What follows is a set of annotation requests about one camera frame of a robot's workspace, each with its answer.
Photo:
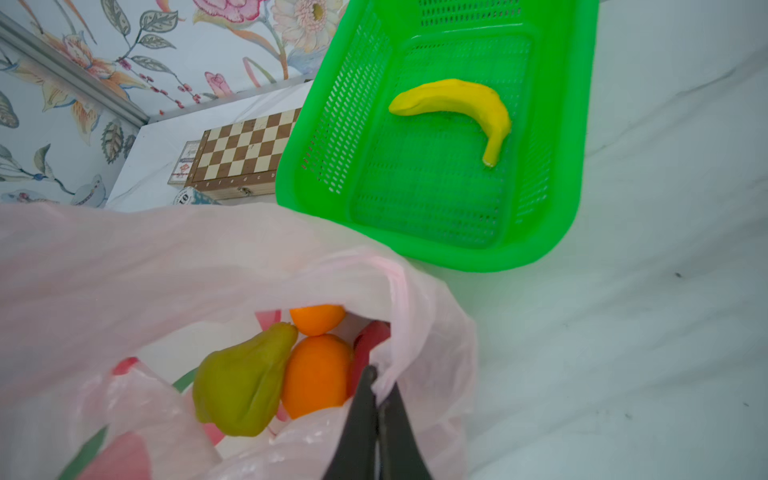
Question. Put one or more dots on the pink plastic bag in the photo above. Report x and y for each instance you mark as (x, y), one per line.
(100, 309)

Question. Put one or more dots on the green pear fruit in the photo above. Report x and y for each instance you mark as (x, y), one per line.
(238, 389)

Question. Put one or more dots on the wooden chessboard box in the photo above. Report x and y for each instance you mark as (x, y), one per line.
(241, 159)

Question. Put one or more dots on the red dragon fruit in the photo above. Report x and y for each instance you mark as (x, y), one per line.
(369, 337)

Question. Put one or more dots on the small card box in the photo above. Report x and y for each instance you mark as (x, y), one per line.
(184, 163)

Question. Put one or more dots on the orange fruit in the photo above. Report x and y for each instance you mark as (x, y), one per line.
(317, 320)
(316, 375)

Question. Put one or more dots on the green plastic basket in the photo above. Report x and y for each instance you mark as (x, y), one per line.
(418, 184)

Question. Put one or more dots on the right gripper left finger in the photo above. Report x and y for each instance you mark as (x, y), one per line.
(355, 455)

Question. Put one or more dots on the yellow banana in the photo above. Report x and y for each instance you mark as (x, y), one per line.
(479, 102)

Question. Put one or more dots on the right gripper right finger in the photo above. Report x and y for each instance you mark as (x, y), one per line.
(399, 455)

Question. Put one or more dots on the left aluminium corner post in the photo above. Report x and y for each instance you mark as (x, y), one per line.
(77, 78)

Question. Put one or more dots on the small blue white cup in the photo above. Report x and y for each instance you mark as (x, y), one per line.
(191, 196)

